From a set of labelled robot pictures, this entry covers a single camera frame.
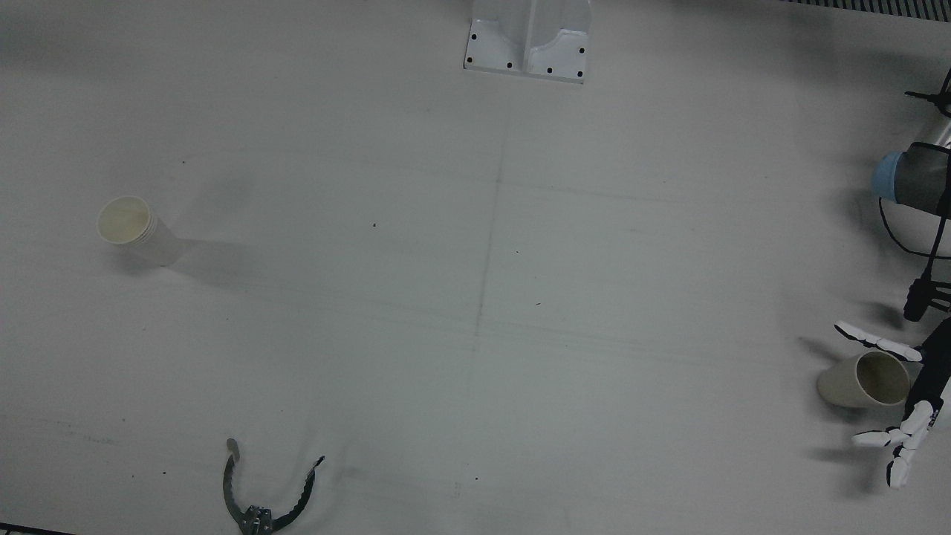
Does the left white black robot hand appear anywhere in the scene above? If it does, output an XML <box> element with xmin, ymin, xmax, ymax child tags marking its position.
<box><xmin>834</xmin><ymin>318</ymin><xmax>951</xmax><ymax>489</ymax></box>

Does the beige paper cup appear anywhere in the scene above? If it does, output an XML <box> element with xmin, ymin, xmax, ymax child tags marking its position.
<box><xmin>817</xmin><ymin>351</ymin><xmax>912</xmax><ymax>409</ymax></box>

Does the white paper cup stack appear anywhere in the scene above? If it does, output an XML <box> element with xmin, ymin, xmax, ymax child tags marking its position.
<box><xmin>97</xmin><ymin>195</ymin><xmax>184</xmax><ymax>267</ymax></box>

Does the metal slatted grille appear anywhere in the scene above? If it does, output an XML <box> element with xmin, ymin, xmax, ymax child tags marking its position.
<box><xmin>779</xmin><ymin>0</ymin><xmax>951</xmax><ymax>20</ymax></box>

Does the metal claw tool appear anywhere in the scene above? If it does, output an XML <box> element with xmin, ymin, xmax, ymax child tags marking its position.
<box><xmin>222</xmin><ymin>438</ymin><xmax>326</xmax><ymax>535</ymax></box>

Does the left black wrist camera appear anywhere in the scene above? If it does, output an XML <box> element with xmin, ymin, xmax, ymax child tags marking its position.
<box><xmin>903</xmin><ymin>273</ymin><xmax>951</xmax><ymax>322</ymax></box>

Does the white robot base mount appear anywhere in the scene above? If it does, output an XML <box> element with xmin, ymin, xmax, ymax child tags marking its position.
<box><xmin>464</xmin><ymin>0</ymin><xmax>592</xmax><ymax>84</ymax></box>

